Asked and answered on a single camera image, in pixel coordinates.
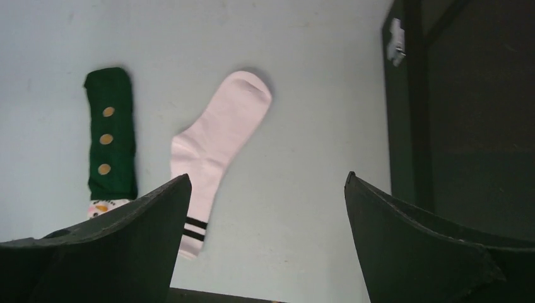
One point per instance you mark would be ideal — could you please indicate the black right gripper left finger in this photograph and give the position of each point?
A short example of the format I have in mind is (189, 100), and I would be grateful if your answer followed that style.
(125, 255)

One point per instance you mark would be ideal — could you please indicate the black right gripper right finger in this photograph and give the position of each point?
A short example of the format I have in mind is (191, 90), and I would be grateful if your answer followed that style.
(408, 254)

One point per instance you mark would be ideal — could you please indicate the white sock with black stripes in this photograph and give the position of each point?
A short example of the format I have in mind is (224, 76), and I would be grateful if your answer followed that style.
(206, 149)

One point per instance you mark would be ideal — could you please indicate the black display case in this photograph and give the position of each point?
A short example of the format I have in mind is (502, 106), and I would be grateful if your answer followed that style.
(459, 86)

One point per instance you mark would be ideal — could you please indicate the green snowman sock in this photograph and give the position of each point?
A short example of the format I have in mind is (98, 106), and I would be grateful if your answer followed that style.
(112, 174)

